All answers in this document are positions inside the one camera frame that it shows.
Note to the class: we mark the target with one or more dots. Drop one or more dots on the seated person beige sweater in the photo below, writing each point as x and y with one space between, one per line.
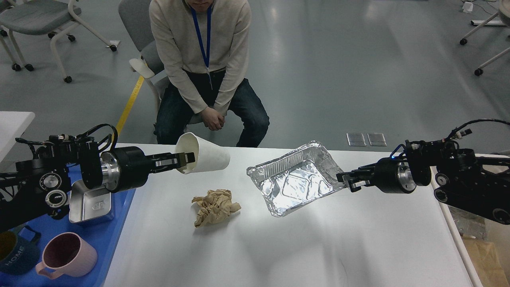
204 48

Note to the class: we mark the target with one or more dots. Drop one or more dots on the left floor outlet plate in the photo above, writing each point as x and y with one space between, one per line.
356 139

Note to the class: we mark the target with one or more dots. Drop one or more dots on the pink mug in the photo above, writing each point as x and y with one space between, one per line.
66 254

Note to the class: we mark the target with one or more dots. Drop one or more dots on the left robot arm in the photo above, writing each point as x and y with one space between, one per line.
41 185

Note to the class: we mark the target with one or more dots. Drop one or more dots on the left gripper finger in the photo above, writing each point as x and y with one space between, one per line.
169 161

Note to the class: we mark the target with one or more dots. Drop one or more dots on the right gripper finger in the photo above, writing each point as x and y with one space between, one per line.
356 184
363 173

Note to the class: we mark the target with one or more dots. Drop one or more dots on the right floor outlet plate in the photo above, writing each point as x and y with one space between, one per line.
377 139

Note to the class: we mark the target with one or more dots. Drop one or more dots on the floor outlet plate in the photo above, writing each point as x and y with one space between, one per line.
377 139
356 139

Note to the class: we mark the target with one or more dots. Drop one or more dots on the aluminium foil tray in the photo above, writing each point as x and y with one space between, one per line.
297 178

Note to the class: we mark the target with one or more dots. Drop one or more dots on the blue plastic tray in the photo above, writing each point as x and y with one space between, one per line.
103 237

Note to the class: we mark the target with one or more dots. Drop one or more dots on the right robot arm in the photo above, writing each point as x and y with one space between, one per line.
462 178

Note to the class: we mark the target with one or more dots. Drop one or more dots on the square metal tin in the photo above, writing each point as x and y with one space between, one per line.
90 206

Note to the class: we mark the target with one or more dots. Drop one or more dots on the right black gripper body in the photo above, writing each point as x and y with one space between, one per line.
393 177

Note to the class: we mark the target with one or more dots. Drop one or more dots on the brown paper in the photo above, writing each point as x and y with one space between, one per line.
215 207

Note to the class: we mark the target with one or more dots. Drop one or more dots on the grey office chair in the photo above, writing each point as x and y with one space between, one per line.
135 17

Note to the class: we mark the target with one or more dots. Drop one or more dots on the white paper cup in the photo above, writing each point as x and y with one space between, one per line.
208 156

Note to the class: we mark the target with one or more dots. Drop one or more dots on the dark blue home mug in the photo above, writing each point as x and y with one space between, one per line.
17 254

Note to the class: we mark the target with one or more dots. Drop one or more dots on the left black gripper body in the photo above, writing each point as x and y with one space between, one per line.
124 168

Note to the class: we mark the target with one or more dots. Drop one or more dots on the white side table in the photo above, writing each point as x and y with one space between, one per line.
12 125

